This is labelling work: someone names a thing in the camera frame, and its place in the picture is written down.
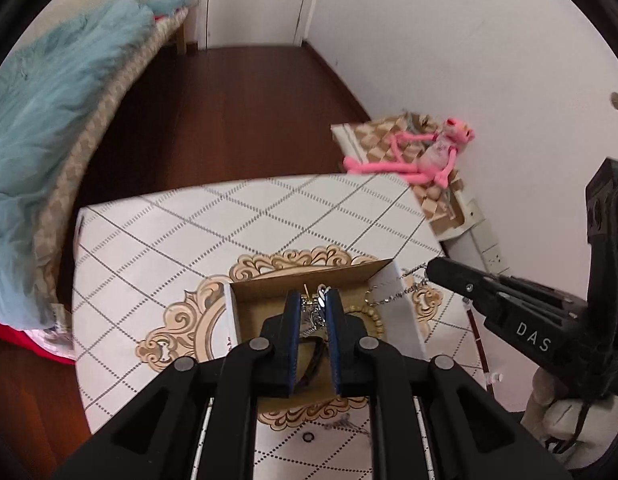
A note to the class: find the beige patterned mattress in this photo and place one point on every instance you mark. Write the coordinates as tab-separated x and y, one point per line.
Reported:
96	125

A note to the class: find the light blue blanket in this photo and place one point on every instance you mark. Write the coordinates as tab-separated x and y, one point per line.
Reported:
44	125

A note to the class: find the cardboard box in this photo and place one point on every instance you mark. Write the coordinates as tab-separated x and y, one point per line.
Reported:
399	320

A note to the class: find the thin red stick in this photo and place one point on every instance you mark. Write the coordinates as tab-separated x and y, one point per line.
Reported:
475	332

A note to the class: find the person's right hand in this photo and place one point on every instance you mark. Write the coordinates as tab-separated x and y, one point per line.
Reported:
564	420

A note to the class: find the silver pendant jewelry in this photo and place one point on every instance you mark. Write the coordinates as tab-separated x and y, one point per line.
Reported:
315	310

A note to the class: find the patterned white table cover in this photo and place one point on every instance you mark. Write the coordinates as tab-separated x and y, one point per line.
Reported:
189	240

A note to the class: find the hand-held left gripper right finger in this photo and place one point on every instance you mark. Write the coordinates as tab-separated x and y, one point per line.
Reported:
335	345

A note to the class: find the black bangle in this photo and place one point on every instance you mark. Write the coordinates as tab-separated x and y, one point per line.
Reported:
309	360

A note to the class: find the white door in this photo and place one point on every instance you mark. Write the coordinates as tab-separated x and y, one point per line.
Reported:
259	0

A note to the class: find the white wall socket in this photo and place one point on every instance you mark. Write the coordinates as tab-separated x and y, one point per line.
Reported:
494	257

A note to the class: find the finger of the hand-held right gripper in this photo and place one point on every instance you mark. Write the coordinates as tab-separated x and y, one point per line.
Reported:
459	275

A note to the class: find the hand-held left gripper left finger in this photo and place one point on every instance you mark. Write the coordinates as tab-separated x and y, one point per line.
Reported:
291	345

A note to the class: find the red cloth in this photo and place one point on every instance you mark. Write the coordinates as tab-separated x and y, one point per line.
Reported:
14	337

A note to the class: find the pink plush toy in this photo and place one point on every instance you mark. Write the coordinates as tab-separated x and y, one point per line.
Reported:
404	160

